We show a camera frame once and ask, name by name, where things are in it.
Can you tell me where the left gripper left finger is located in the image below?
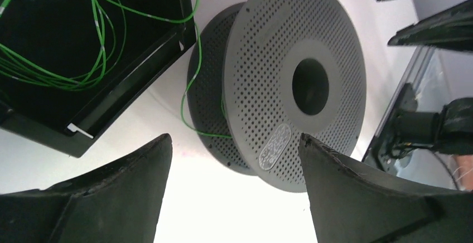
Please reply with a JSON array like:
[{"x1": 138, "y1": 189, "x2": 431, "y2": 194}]
[{"x1": 1, "y1": 134, "x2": 172, "y2": 242}]

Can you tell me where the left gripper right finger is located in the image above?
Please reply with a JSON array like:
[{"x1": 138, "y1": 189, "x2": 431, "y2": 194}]
[{"x1": 298, "y1": 133, "x2": 472, "y2": 242}]

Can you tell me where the black plastic bin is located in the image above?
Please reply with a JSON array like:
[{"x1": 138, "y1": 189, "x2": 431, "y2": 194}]
[{"x1": 1, "y1": 0, "x2": 196, "y2": 157}]

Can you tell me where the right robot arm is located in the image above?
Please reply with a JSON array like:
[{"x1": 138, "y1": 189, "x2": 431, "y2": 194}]
[{"x1": 375, "y1": 0, "x2": 472, "y2": 159}]

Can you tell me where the dark grey cable spool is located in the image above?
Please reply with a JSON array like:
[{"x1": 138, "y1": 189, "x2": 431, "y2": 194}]
[{"x1": 185, "y1": 0, "x2": 366, "y2": 193}]

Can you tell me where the green cable in black bin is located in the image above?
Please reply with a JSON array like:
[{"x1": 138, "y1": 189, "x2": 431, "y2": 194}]
[{"x1": 0, "y1": 0, "x2": 201, "y2": 92}]

